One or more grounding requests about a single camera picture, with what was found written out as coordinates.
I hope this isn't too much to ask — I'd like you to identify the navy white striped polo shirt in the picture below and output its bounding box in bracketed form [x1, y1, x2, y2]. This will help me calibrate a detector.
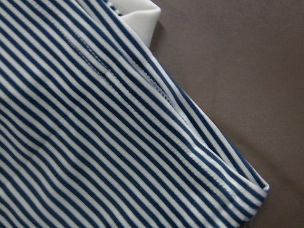
[0, 0, 269, 228]

